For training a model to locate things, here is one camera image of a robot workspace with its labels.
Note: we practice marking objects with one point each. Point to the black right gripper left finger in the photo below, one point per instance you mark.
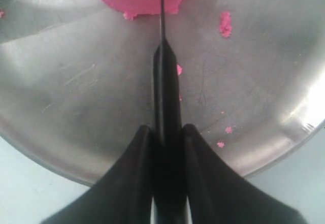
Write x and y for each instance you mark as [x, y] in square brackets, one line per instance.
[122, 195]

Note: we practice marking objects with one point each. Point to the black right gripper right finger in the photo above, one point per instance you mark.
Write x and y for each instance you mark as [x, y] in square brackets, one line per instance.
[217, 194]

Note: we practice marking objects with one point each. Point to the black knife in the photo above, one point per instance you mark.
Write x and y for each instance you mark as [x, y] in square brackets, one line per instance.
[168, 157]

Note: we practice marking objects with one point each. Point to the small pink dough crumb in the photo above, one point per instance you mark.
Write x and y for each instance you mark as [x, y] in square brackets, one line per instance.
[225, 26]

